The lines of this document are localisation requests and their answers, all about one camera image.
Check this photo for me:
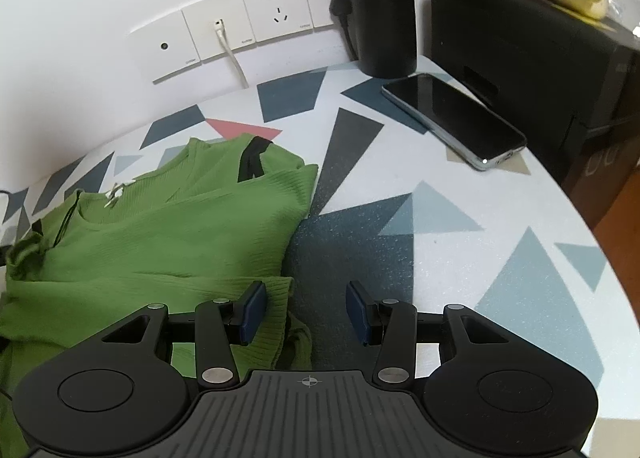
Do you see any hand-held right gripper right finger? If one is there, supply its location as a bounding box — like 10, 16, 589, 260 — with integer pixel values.
346, 280, 541, 389

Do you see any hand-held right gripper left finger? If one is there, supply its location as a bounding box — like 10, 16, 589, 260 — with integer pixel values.
70, 280, 267, 389

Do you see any green ribbed sweater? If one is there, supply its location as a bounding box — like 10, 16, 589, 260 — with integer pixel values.
0, 134, 320, 458

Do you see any geometric patterned tablecloth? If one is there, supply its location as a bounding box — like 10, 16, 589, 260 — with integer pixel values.
0, 58, 631, 458

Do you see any smartphone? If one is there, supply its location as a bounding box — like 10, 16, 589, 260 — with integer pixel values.
381, 73, 528, 172

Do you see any black water bottle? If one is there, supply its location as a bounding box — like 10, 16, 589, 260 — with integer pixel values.
334, 0, 418, 79

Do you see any black plug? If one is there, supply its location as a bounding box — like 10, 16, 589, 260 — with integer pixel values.
330, 0, 359, 62

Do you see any black box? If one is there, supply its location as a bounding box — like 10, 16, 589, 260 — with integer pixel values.
431, 0, 640, 194

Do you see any white cable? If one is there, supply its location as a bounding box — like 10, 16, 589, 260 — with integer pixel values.
214, 20, 250, 89

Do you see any white round-hole wall socket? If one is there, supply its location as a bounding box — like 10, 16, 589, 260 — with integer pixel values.
127, 10, 203, 85

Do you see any white network wall socket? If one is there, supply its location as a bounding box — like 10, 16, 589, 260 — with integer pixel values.
181, 0, 258, 64

